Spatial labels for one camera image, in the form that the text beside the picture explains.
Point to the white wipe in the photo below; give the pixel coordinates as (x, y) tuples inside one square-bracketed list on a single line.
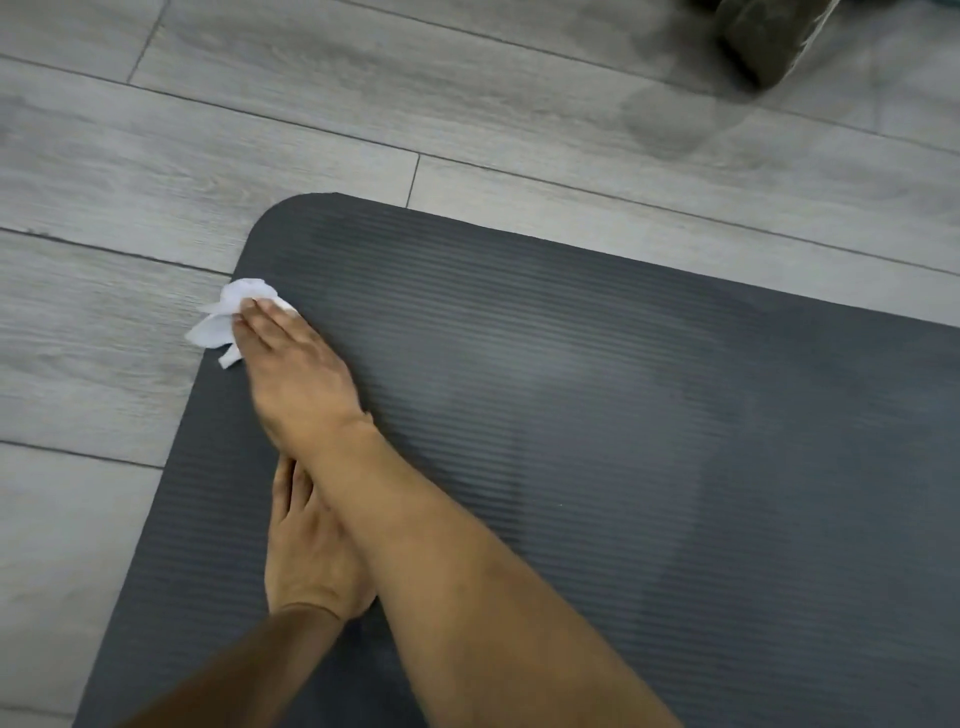
[(217, 322)]

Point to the person's left hand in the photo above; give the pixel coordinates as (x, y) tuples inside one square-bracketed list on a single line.
[(307, 562)]

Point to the person's right hand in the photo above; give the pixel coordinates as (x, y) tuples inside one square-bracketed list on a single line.
[(300, 382)]

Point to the person's left forearm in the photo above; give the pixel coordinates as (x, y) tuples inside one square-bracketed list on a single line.
[(240, 675)]

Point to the dark grey yoga mat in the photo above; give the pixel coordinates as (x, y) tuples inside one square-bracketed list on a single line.
[(675, 450)]

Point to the person's right forearm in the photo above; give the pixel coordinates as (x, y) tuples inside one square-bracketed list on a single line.
[(465, 600)]

